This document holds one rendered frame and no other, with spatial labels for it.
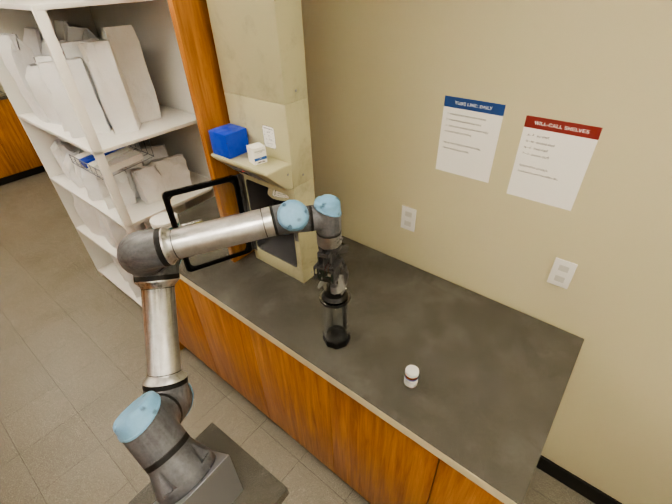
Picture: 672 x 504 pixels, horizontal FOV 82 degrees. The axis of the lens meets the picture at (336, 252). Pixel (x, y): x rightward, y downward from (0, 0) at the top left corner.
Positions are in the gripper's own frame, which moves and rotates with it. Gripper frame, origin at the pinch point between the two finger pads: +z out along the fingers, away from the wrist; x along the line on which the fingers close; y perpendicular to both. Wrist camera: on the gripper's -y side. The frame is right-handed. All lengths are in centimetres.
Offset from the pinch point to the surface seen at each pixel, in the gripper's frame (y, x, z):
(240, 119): -30, -50, -42
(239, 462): 52, -8, 25
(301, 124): -30, -24, -43
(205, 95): -29, -63, -50
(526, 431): 11, 67, 25
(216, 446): 51, -17, 26
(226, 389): -10, -81, 120
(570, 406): -35, 93, 67
